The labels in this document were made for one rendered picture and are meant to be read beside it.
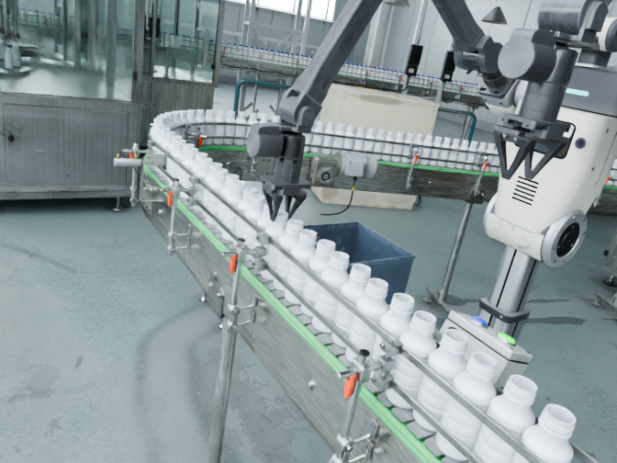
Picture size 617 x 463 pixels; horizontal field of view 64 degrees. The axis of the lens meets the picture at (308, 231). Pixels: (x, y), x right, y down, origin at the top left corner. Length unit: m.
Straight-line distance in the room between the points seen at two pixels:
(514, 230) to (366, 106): 3.90
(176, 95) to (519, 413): 5.81
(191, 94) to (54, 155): 2.57
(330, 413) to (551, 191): 0.75
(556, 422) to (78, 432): 1.87
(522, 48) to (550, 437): 0.52
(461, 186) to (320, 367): 2.24
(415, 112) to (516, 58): 4.62
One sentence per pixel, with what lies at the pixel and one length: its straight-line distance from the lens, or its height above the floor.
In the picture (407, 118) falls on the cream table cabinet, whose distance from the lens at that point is 5.37.
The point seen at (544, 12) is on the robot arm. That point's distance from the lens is 0.88.
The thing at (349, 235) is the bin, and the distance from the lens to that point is 1.88.
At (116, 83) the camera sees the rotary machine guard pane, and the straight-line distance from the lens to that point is 4.13.
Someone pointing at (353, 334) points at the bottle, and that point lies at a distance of 0.93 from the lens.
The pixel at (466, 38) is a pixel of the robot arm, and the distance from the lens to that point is 1.37.
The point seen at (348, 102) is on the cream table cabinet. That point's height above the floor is 1.07.
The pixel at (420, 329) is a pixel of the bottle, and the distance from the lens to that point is 0.82.
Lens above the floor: 1.54
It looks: 20 degrees down
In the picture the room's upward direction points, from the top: 10 degrees clockwise
